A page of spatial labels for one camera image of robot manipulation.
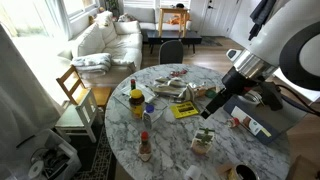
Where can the brown crinkled snack bag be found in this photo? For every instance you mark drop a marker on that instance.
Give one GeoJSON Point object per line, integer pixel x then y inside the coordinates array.
{"type": "Point", "coordinates": [203, 90]}

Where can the tiny bottle with red cap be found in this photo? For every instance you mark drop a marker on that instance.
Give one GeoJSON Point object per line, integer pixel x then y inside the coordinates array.
{"type": "Point", "coordinates": [234, 122]}

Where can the white sheer curtain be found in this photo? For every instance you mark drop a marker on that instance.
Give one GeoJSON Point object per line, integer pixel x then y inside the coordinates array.
{"type": "Point", "coordinates": [20, 100]}

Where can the red candy wrapper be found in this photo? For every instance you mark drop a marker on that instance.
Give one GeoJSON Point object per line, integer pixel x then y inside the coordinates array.
{"type": "Point", "coordinates": [174, 73]}
{"type": "Point", "coordinates": [183, 71]}

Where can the patterned throw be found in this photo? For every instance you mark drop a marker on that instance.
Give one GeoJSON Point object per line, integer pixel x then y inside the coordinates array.
{"type": "Point", "coordinates": [126, 17]}

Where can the clear glass tray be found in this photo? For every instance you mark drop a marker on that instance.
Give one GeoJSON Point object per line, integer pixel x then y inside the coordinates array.
{"type": "Point", "coordinates": [121, 100]}

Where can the dark patterned rug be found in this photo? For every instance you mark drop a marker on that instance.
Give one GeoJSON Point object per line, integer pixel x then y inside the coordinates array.
{"type": "Point", "coordinates": [100, 160]}

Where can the black hat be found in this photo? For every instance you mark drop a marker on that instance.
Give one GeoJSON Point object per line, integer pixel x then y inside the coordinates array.
{"type": "Point", "coordinates": [180, 5]}

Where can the green bottle with red cap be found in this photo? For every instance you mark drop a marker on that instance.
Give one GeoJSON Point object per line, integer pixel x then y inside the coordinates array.
{"type": "Point", "coordinates": [133, 84]}

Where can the light wooden board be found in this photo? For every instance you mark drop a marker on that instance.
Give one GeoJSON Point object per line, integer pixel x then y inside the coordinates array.
{"type": "Point", "coordinates": [305, 170]}

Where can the yellow printed card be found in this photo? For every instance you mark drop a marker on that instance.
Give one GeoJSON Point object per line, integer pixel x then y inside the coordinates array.
{"type": "Point", "coordinates": [184, 110]}

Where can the white entrance door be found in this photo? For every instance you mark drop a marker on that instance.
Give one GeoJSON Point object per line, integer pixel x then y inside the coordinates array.
{"type": "Point", "coordinates": [216, 16]}

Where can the white paper roll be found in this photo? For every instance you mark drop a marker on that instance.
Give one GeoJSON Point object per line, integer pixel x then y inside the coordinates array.
{"type": "Point", "coordinates": [192, 173]}

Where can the orange plush toy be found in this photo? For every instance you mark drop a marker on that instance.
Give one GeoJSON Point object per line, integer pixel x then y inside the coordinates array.
{"type": "Point", "coordinates": [176, 20]}

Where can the small potted plant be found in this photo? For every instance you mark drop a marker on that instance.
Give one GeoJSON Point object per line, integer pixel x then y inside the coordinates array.
{"type": "Point", "coordinates": [202, 141]}

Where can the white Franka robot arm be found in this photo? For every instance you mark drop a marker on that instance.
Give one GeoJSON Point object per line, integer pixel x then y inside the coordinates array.
{"type": "Point", "coordinates": [283, 26]}

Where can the white flat panel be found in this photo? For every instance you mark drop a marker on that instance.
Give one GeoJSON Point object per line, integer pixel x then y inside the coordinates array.
{"type": "Point", "coordinates": [300, 91]}

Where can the white plastic device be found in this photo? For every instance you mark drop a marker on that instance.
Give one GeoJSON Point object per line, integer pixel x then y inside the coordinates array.
{"type": "Point", "coordinates": [234, 55]}

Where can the tall wooden side table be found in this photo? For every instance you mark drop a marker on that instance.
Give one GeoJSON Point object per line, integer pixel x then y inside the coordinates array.
{"type": "Point", "coordinates": [173, 10]}

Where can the light grey sofa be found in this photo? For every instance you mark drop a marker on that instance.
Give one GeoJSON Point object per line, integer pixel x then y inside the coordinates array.
{"type": "Point", "coordinates": [143, 15]}

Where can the hot sauce bottle red cap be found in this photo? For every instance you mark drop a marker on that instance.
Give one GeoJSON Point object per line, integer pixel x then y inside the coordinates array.
{"type": "Point", "coordinates": [145, 150]}

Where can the yellow plush toy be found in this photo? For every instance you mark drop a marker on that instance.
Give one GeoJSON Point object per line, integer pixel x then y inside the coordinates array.
{"type": "Point", "coordinates": [101, 9]}

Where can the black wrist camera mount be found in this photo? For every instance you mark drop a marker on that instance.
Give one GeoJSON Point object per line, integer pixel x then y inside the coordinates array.
{"type": "Point", "coordinates": [271, 96]}

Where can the cream white sofa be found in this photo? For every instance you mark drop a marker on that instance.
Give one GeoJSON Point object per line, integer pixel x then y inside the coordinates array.
{"type": "Point", "coordinates": [113, 43]}

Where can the dark grey shell chair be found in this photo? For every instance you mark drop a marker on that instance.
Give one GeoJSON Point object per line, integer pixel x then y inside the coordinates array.
{"type": "Point", "coordinates": [171, 52]}

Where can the wooden slat chair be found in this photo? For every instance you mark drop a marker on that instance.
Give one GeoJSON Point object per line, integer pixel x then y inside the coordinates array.
{"type": "Point", "coordinates": [96, 95]}

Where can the small white wooden chair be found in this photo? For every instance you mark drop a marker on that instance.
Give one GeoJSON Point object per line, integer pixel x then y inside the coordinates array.
{"type": "Point", "coordinates": [71, 118]}

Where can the brown jar with yellow lid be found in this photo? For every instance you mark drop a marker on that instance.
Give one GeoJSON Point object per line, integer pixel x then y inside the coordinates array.
{"type": "Point", "coordinates": [137, 105]}

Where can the dark hanging jacket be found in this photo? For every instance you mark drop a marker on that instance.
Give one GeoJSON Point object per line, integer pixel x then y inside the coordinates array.
{"type": "Point", "coordinates": [261, 15]}

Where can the floral patterned cushion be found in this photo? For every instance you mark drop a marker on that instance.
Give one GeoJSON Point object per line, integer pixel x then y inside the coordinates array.
{"type": "Point", "coordinates": [104, 18]}

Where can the potted green plant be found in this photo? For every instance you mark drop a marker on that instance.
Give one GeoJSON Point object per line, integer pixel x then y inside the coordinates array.
{"type": "Point", "coordinates": [113, 6]}

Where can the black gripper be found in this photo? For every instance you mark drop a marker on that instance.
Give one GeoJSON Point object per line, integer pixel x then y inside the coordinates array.
{"type": "Point", "coordinates": [236, 83]}

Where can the clear plastic storage bin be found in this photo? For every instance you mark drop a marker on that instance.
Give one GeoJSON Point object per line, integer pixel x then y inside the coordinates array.
{"type": "Point", "coordinates": [63, 156]}

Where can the black coffee table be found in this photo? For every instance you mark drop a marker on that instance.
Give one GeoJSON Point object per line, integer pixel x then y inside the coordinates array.
{"type": "Point", "coordinates": [173, 36]}

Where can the small bottle with blue cap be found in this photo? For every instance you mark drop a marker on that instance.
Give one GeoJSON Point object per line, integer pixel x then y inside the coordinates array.
{"type": "Point", "coordinates": [148, 116]}

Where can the bowl with mixed items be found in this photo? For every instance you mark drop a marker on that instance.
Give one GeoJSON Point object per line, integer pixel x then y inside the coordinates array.
{"type": "Point", "coordinates": [256, 99]}

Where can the folded grey white blanket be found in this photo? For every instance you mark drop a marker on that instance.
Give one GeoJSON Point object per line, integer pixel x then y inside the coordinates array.
{"type": "Point", "coordinates": [91, 63]}

